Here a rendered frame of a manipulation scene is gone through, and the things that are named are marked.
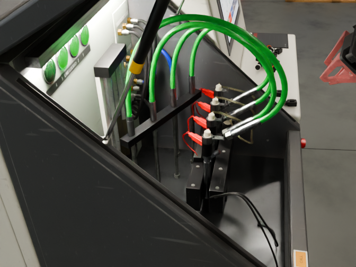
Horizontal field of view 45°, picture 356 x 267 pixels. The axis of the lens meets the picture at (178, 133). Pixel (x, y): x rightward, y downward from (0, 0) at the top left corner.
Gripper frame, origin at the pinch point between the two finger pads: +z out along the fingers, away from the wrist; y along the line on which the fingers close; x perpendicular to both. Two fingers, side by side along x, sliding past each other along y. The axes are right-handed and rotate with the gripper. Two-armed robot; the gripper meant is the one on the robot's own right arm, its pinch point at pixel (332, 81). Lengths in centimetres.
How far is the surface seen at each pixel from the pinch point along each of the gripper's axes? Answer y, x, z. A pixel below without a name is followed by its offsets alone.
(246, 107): 6.1, 1.8, 22.9
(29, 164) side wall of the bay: 33, 59, 28
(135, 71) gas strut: 33, 52, 1
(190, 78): 21.6, -1.7, 33.4
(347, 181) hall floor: -96, -116, 78
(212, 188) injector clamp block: -2.5, 22.3, 33.5
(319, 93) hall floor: -72, -217, 103
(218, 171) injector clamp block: -1.8, 15.3, 34.3
